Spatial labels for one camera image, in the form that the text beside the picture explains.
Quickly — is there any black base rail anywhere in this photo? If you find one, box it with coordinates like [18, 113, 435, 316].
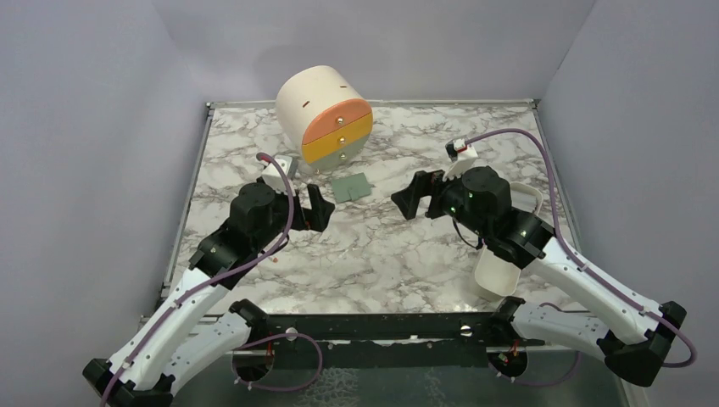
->
[229, 298, 545, 372]

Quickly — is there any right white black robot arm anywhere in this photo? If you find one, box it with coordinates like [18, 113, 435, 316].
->
[391, 166, 687, 387]

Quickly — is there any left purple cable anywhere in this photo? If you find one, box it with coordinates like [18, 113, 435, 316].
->
[98, 152, 296, 407]

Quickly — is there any round cream drawer cabinet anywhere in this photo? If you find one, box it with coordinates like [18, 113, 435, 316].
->
[275, 65, 374, 171]

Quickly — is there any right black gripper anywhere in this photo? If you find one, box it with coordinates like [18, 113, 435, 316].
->
[392, 162, 490, 238]

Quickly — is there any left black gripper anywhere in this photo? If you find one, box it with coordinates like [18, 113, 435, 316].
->
[254, 176, 334, 252]

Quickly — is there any green card holder wallet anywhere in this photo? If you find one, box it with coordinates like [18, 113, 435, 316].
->
[331, 173, 371, 204]

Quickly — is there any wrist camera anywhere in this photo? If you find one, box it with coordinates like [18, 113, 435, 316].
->
[443, 139, 478, 181]
[261, 155, 298, 194]

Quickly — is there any white plastic tray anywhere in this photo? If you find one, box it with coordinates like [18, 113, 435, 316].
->
[474, 181, 543, 302]

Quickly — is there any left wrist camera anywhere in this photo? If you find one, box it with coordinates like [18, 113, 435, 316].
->
[261, 155, 298, 194]

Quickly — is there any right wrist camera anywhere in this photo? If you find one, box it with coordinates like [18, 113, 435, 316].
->
[443, 139, 478, 181]

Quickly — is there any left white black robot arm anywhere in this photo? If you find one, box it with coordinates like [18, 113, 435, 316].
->
[82, 181, 335, 406]

